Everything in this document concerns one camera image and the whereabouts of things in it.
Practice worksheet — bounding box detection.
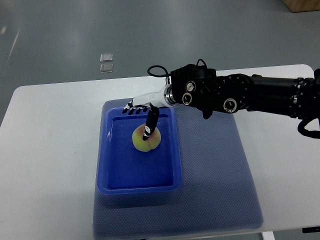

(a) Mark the lower metal floor plate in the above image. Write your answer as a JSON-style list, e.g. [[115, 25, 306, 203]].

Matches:
[[100, 63, 114, 73]]

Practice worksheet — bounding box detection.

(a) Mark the blue textured mat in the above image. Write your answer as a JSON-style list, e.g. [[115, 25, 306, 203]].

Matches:
[[93, 99, 264, 240]]

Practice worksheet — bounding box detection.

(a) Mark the wooden box corner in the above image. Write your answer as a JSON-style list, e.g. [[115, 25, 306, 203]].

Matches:
[[282, 0, 320, 13]]

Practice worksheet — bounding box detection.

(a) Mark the yellow-green pink peach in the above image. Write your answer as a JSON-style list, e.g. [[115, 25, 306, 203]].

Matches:
[[131, 124, 162, 153]]

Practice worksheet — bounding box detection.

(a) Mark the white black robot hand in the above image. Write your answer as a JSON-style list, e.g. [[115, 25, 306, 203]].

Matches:
[[122, 84, 174, 141]]

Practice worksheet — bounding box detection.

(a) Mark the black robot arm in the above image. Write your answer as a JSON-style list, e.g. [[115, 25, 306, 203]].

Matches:
[[163, 59, 320, 139]]

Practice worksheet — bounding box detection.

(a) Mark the upper metal floor plate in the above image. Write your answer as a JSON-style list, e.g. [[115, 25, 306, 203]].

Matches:
[[100, 53, 113, 63]]

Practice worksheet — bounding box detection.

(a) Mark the blue plastic tray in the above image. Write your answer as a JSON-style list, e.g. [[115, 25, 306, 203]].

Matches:
[[96, 107, 182, 196]]

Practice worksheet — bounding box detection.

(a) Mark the metal floor plate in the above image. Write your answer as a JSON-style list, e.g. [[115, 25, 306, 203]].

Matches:
[[100, 53, 113, 63], [100, 63, 114, 73]]

